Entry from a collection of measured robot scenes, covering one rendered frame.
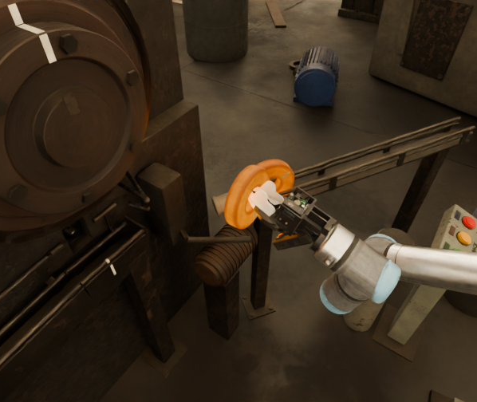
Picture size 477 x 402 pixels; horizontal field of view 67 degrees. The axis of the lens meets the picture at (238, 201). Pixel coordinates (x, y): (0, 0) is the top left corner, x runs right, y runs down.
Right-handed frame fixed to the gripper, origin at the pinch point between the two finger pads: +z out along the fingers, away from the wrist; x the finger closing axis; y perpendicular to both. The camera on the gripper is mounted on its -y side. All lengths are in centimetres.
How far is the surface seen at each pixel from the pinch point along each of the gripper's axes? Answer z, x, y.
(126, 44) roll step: 27.9, 10.4, 26.1
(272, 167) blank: 1.7, -17.7, -7.2
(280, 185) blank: -2.1, -20.5, -14.2
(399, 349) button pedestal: -72, -33, -66
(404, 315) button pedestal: -62, -36, -50
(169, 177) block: 20.4, 3.5, -10.2
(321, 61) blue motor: 45, -186, -64
